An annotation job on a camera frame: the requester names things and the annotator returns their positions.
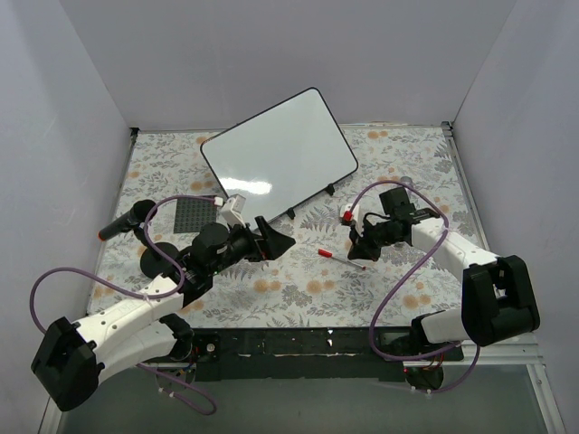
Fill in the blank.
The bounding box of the white marker pen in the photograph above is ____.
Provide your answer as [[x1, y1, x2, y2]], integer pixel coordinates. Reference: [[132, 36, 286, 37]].
[[326, 252, 366, 270]]

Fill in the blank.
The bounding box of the white board with black frame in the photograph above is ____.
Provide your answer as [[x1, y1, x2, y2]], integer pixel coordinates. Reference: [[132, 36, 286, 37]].
[[200, 87, 359, 229]]

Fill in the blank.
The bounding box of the red marker cap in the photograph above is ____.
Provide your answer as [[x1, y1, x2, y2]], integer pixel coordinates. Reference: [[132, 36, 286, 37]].
[[318, 249, 333, 258]]

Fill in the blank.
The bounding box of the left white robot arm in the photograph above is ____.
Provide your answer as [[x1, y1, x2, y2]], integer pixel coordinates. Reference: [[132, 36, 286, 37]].
[[31, 217, 295, 411]]

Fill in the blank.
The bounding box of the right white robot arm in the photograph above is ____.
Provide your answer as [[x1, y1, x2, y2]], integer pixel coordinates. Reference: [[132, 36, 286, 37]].
[[341, 183, 540, 360]]

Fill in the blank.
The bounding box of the silver microphone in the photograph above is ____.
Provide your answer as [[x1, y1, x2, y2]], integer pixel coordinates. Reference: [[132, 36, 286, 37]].
[[400, 176, 413, 186]]

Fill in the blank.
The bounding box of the dark grey studded baseplate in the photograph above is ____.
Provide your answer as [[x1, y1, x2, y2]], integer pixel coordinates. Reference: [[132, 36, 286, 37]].
[[174, 198, 217, 234]]

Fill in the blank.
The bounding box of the floral patterned table mat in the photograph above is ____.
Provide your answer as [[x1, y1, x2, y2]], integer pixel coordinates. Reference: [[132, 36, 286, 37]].
[[98, 127, 485, 328]]

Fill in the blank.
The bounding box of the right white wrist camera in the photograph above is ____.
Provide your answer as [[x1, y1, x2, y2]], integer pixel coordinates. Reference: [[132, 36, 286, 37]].
[[339, 203, 363, 234]]

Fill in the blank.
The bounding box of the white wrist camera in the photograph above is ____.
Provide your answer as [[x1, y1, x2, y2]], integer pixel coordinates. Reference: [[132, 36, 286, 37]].
[[214, 194, 246, 227], [339, 203, 363, 234]]

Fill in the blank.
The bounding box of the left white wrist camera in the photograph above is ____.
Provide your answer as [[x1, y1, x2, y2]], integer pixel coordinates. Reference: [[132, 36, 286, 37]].
[[214, 194, 246, 227]]

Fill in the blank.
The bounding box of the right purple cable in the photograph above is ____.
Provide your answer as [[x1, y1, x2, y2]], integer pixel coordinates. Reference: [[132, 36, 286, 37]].
[[350, 180, 483, 393]]

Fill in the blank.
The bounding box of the black microphone with red ring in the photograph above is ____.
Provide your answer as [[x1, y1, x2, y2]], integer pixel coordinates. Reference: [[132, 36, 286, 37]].
[[98, 199, 156, 241]]

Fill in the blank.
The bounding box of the black front mounting rail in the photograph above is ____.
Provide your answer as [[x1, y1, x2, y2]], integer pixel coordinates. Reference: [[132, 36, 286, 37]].
[[182, 326, 463, 390]]

